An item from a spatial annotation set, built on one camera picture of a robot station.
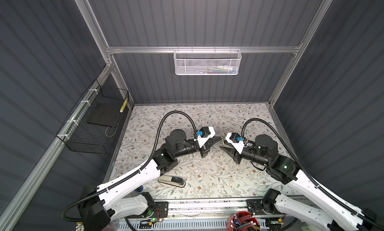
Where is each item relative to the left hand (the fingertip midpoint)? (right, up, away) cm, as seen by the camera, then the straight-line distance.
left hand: (221, 137), depth 61 cm
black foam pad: (-56, +10, +13) cm, 58 cm away
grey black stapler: (-23, -26, +17) cm, 39 cm away
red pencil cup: (+10, -36, +1) cm, 37 cm away
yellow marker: (-51, +14, +20) cm, 56 cm away
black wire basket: (-62, +4, +11) cm, 63 cm away
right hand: (+3, -4, +5) cm, 7 cm away
